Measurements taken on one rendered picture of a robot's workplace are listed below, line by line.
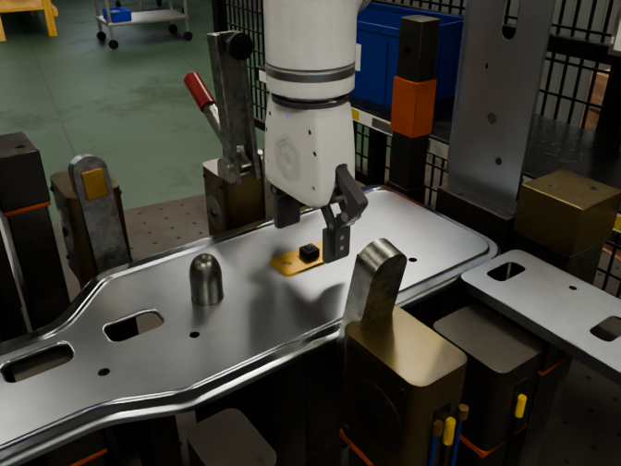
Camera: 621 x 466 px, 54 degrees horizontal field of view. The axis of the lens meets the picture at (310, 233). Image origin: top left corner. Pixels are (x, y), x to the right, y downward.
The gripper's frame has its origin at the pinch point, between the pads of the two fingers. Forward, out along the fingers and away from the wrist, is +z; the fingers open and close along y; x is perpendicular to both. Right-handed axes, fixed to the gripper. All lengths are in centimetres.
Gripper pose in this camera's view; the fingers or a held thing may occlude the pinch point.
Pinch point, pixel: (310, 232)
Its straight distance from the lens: 66.0
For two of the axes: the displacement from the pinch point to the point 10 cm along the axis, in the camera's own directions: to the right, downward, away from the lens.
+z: 0.0, 8.7, 4.9
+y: 5.8, 4.0, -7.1
